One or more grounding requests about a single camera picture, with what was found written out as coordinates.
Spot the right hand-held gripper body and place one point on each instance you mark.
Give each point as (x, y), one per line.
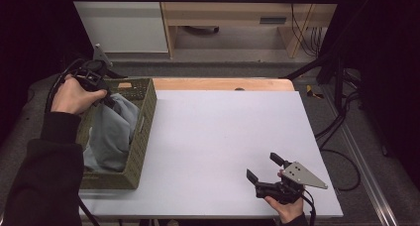
(284, 191)

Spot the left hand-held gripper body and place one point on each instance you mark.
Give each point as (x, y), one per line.
(92, 74)

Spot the grey cloth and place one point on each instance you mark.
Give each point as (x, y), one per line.
(112, 136)

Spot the olive woven basket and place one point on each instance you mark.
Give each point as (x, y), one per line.
(138, 146)

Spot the person's right hand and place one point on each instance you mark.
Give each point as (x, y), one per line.
(289, 212)

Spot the person's left hand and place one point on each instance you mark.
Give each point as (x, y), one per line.
(71, 98)

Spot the white table sheet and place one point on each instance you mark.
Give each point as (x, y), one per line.
(214, 143)

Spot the white cabinet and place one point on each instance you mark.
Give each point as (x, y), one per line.
(122, 24)

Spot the yellow and black tool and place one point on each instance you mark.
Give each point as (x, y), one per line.
(312, 92)

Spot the black metal stand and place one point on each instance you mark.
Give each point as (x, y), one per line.
(333, 64)

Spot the wooden desk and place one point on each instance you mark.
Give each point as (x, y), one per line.
(231, 11)

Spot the aluminium floor rail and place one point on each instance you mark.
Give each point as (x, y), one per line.
(366, 173)

